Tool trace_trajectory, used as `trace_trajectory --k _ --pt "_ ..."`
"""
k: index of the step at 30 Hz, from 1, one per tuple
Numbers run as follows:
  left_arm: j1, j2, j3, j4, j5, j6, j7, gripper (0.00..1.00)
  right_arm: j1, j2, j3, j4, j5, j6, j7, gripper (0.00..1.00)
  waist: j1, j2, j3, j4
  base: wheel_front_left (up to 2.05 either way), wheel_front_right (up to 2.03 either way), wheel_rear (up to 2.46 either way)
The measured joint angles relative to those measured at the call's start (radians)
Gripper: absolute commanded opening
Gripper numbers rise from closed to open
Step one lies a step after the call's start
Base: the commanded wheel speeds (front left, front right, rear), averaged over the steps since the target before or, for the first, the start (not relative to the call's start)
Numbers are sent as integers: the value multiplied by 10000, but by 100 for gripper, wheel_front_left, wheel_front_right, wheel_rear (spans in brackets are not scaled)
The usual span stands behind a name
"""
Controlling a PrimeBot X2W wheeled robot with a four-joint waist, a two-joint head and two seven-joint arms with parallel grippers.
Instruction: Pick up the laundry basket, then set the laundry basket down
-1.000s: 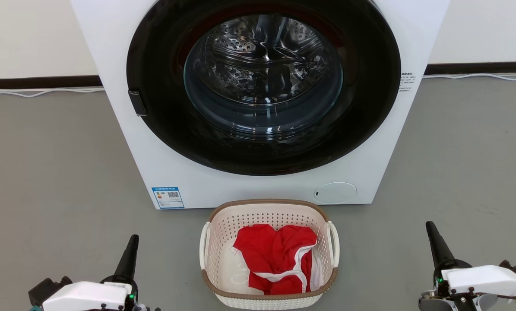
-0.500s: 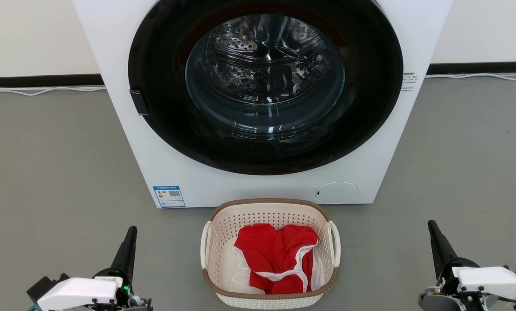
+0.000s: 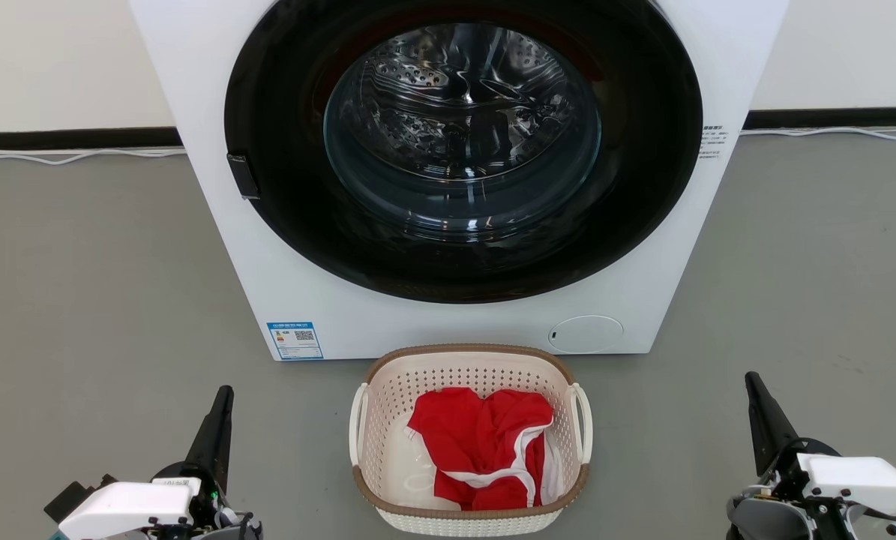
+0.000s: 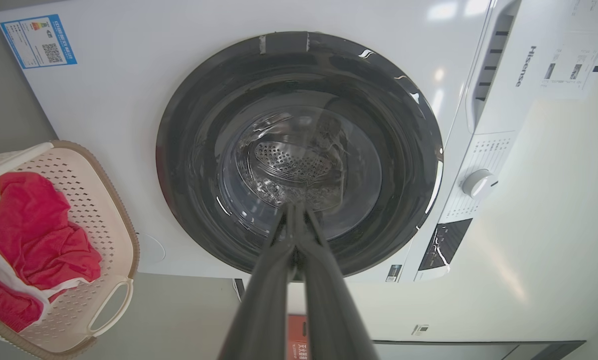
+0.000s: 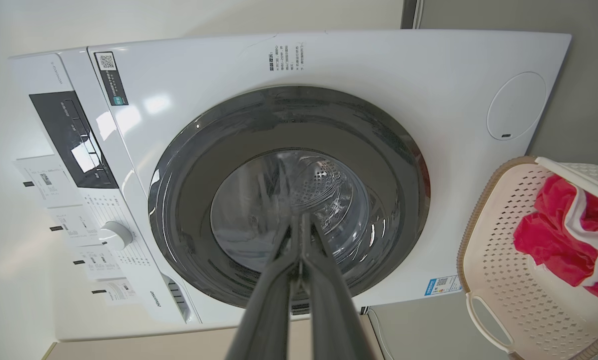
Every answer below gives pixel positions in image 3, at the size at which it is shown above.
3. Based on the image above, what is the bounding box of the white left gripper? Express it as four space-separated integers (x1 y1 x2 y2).
58 385 262 540

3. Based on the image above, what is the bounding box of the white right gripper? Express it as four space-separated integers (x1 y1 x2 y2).
727 371 896 540

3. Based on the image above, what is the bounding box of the white laundry basket brown rim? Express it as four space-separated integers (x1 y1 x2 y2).
348 343 594 538

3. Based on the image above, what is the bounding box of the blue energy label sticker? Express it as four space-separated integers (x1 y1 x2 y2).
266 322 325 362

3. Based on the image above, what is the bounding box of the round white filter cover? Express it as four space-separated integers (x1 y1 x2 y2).
548 315 625 355

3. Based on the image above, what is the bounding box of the white front-load washing machine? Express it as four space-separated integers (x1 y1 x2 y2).
129 0 790 362

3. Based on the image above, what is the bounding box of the red garment white trim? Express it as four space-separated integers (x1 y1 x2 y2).
407 387 565 512

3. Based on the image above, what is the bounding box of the black round washing machine door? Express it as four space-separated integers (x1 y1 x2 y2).
224 0 704 305

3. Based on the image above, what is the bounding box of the steel washing machine drum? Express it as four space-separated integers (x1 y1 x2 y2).
324 22 603 230

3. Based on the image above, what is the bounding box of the black door handle latch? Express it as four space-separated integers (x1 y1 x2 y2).
226 153 261 200

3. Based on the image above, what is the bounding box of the white floor cable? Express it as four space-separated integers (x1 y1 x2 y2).
0 148 187 166
740 126 896 141

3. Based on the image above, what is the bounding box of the black wall baseboard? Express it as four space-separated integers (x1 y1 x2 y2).
744 107 896 130
0 127 184 151

